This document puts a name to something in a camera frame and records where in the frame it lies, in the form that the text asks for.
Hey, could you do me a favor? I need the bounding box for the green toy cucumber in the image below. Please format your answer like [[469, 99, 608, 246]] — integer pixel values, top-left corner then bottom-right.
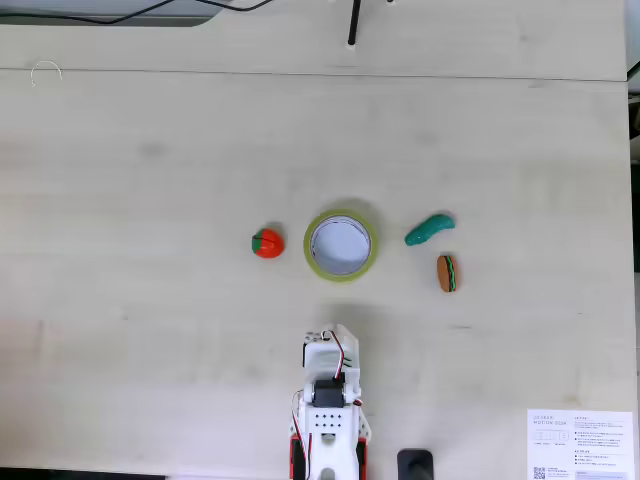
[[403, 213, 457, 248]]

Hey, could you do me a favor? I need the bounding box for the yellow tape roll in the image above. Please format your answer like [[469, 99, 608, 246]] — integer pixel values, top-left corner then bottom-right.
[[302, 208, 380, 285]]

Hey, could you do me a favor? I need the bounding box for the red toy strawberry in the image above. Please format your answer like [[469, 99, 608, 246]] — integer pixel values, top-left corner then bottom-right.
[[251, 227, 286, 260]]

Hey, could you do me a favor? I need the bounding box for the toy hamburger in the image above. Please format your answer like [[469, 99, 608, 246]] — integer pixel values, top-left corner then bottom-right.
[[436, 253, 460, 294]]

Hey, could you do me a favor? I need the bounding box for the black pole clamp stand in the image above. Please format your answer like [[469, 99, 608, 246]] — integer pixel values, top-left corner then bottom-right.
[[396, 448, 434, 480]]

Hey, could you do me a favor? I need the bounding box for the white printed paper sheet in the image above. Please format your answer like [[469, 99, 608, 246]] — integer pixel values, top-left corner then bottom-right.
[[527, 408, 634, 480]]

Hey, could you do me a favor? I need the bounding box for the black tripod leg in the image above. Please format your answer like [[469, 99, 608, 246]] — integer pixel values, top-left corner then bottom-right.
[[346, 0, 365, 51]]

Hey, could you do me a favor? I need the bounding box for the black cable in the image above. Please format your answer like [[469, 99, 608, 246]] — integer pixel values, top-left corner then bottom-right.
[[0, 0, 274, 25]]

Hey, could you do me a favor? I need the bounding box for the thin white wire loop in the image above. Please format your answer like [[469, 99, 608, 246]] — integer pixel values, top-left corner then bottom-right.
[[30, 59, 64, 88]]

